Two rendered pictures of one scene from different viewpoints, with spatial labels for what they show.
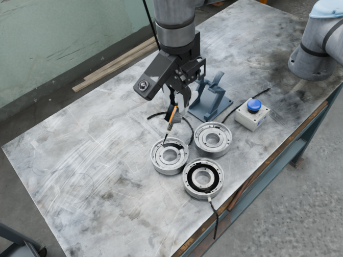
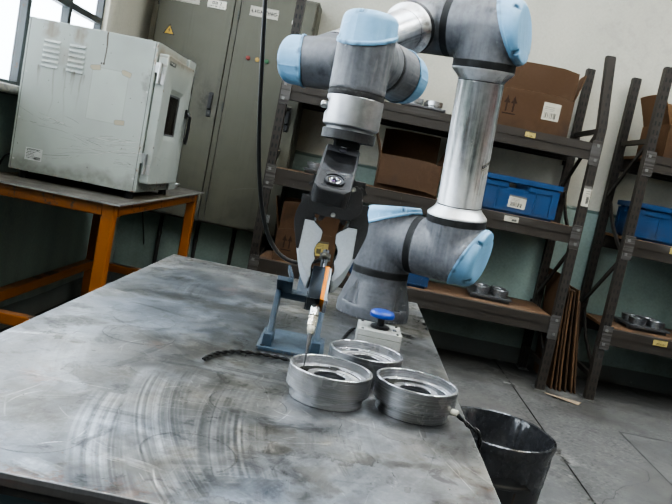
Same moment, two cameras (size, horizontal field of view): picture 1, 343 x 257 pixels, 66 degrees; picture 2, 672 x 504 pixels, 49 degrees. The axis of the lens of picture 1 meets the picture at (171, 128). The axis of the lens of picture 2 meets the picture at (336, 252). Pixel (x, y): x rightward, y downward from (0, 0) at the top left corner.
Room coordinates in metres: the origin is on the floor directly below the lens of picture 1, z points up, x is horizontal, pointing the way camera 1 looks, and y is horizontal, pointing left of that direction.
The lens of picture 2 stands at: (-0.13, 0.74, 1.09)
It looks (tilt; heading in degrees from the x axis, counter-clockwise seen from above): 7 degrees down; 307
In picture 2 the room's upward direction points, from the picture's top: 11 degrees clockwise
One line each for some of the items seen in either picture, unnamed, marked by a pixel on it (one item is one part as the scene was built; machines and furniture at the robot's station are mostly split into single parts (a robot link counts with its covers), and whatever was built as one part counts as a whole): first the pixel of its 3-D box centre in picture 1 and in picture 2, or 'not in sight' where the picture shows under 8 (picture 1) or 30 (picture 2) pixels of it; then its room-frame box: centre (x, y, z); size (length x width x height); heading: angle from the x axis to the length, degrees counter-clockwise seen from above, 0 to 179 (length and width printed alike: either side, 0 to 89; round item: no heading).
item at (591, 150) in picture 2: not in sight; (420, 195); (2.27, -3.22, 1.00); 1.92 x 0.57 x 2.00; 36
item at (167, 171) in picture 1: (170, 156); (328, 382); (0.38, 0.01, 0.82); 0.10 x 0.10 x 0.04
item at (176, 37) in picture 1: (174, 28); (350, 116); (0.47, -0.03, 1.15); 0.08 x 0.08 x 0.05
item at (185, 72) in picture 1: (180, 60); (340, 176); (0.47, -0.04, 1.07); 0.09 x 0.08 x 0.12; 128
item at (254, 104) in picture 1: (253, 108); (380, 324); (0.49, -0.24, 0.85); 0.04 x 0.04 x 0.05
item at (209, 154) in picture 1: (212, 140); (364, 364); (0.42, -0.11, 0.82); 0.10 x 0.10 x 0.04
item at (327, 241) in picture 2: not in sight; (308, 232); (2.77, -2.82, 0.64); 0.49 x 0.40 x 0.37; 41
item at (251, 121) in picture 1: (252, 113); (377, 339); (0.49, -0.25, 0.82); 0.08 x 0.07 x 0.05; 126
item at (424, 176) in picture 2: not in sight; (408, 161); (2.35, -3.14, 1.19); 0.52 x 0.42 x 0.38; 36
